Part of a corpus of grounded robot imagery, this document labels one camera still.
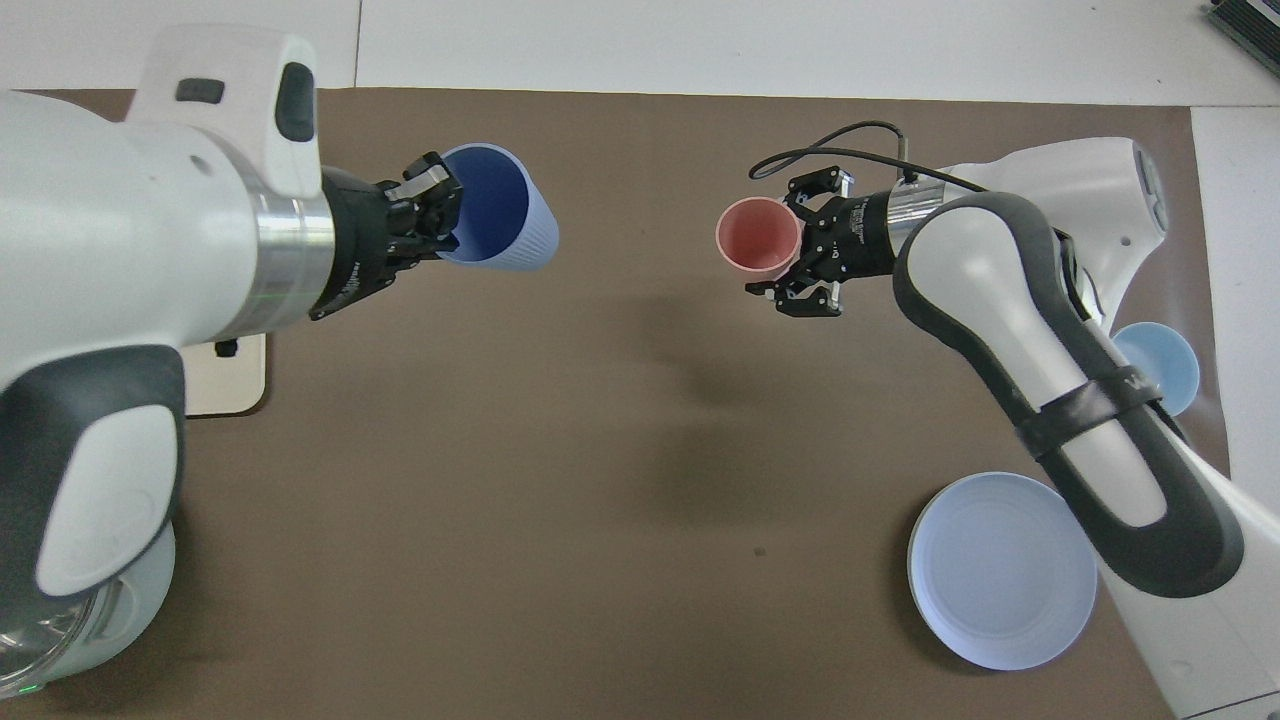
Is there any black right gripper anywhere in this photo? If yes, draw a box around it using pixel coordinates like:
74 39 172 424
745 167 897 320

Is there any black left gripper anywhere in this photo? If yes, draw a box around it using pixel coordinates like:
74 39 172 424
310 151 465 322

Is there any pink cup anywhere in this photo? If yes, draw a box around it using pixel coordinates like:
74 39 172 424
715 197 805 282

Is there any blue ribbed cup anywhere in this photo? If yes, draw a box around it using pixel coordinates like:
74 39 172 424
437 143 561 272

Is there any cream tray with bear print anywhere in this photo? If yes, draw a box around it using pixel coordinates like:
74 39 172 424
184 333 267 418

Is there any brown table mat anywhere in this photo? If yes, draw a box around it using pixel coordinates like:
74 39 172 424
0 88 1236 720

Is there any light blue bowl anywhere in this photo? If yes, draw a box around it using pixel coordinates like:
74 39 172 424
1110 322 1201 419

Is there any pale blue plate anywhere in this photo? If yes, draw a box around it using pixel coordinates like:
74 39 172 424
907 472 1099 671

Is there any dark green ridged box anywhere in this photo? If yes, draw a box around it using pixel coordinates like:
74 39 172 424
1205 0 1280 53

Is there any pale green cooking pot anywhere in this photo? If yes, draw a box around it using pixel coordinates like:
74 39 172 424
0 520 178 698

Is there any glass pot lid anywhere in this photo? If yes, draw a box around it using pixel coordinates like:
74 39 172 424
0 590 103 686

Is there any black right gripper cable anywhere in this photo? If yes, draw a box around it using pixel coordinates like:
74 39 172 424
750 121 986 193

